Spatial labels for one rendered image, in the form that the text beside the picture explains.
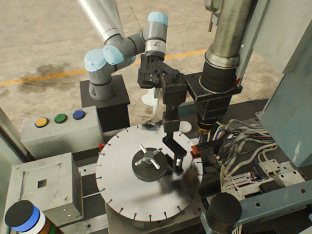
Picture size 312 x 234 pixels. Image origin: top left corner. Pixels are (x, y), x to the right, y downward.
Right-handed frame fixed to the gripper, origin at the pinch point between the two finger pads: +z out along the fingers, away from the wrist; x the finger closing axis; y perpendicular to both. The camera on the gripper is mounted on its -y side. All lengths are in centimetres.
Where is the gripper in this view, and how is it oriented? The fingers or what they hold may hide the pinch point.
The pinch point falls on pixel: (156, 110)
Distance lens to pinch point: 77.2
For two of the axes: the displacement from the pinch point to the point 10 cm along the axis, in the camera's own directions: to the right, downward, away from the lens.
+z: -0.8, 9.9, -1.3
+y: -9.9, -0.7, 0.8
